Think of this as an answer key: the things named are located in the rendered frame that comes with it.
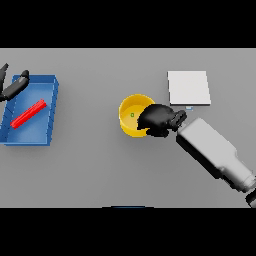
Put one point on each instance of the dark right robot hand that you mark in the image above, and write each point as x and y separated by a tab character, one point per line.
158	119

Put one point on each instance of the dark left robot hand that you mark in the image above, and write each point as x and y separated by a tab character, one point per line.
15	87

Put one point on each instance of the yellow bowl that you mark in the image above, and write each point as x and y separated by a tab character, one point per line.
131	116

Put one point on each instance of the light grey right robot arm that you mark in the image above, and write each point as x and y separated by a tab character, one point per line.
210	146

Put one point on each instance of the red beaker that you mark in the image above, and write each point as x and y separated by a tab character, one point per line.
28	113

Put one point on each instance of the pale square measuring scale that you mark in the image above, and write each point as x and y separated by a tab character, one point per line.
188	87

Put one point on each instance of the blue tray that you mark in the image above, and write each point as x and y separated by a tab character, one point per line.
33	130

